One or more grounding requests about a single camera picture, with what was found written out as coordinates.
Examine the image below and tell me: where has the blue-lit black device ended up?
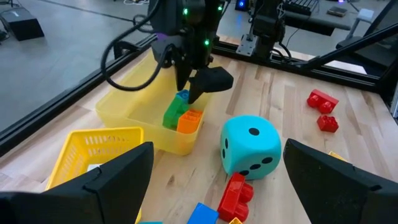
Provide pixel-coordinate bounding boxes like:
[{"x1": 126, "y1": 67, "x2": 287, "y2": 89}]
[{"x1": 233, "y1": 0, "x2": 251, "y2": 12}]

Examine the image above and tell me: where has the black keyboard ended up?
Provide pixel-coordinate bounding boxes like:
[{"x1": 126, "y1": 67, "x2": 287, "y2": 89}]
[{"x1": 283, "y1": 0, "x2": 313, "y2": 16}]

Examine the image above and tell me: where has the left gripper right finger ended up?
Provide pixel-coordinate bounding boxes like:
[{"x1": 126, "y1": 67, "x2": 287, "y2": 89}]
[{"x1": 282, "y1": 138, "x2": 398, "y2": 224}]

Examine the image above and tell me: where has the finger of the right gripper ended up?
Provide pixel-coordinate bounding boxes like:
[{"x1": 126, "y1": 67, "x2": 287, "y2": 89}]
[
  {"x1": 174, "y1": 57, "x2": 196, "y2": 91},
  {"x1": 187, "y1": 66, "x2": 234, "y2": 105}
]

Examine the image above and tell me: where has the translucent yellow bin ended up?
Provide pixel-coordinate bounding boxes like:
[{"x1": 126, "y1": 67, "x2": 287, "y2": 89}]
[{"x1": 95, "y1": 49, "x2": 220, "y2": 157}]

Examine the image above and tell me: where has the black diagonal stand bar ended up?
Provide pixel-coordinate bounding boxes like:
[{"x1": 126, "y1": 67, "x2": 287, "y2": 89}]
[{"x1": 297, "y1": 21, "x2": 398, "y2": 68}]

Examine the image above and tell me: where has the small sky-blue toy brick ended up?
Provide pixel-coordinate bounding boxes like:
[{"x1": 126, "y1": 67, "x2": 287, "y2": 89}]
[{"x1": 175, "y1": 89, "x2": 191, "y2": 105}]

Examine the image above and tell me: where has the small white box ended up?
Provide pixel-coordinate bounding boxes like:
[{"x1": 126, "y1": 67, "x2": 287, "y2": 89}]
[{"x1": 356, "y1": 8, "x2": 376, "y2": 23}]

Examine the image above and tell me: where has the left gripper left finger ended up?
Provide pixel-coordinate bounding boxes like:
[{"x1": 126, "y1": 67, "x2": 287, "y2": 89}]
[{"x1": 0, "y1": 141, "x2": 155, "y2": 224}]

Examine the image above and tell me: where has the red stepped toy brick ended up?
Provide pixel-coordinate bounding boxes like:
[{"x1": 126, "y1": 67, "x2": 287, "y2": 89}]
[
  {"x1": 216, "y1": 172, "x2": 255, "y2": 223},
  {"x1": 306, "y1": 88, "x2": 340, "y2": 114}
]

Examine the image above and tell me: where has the teal foam die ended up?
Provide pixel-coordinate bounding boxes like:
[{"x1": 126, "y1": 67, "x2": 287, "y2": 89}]
[{"x1": 220, "y1": 114, "x2": 283, "y2": 181}]

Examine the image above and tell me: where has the blue toy brick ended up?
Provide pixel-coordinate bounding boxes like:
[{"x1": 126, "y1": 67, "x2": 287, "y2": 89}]
[{"x1": 186, "y1": 202, "x2": 220, "y2": 224}]

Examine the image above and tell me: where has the yellow mesh basket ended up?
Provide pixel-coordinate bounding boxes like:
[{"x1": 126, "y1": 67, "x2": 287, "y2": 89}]
[{"x1": 44, "y1": 126, "x2": 146, "y2": 224}]

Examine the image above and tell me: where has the playing card box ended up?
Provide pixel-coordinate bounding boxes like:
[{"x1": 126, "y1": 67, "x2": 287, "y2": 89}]
[{"x1": 86, "y1": 162, "x2": 104, "y2": 174}]

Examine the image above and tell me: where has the black floor box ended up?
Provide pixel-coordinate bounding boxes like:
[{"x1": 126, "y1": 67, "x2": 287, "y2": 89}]
[{"x1": 0, "y1": 6, "x2": 45, "y2": 42}]

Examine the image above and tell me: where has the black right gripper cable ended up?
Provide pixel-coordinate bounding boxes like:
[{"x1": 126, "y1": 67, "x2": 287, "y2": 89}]
[{"x1": 100, "y1": 0, "x2": 180, "y2": 92}]

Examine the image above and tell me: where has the orange long toy brick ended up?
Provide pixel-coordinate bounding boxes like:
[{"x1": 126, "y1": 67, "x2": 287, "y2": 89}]
[{"x1": 176, "y1": 108, "x2": 205, "y2": 135}]

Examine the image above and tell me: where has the dark desk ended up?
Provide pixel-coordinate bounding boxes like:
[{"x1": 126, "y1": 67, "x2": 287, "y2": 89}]
[{"x1": 281, "y1": 0, "x2": 354, "y2": 37}]

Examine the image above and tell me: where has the green toy brick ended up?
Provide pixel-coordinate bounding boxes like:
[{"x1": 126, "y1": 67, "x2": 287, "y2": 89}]
[{"x1": 162, "y1": 95, "x2": 191, "y2": 131}]

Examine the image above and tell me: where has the dark phone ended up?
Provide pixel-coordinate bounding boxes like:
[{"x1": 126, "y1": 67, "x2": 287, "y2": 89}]
[{"x1": 326, "y1": 6, "x2": 349, "y2": 18}]

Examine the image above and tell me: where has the small red toy brick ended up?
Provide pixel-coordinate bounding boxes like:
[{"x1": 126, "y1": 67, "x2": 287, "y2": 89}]
[{"x1": 316, "y1": 114, "x2": 340, "y2": 134}]

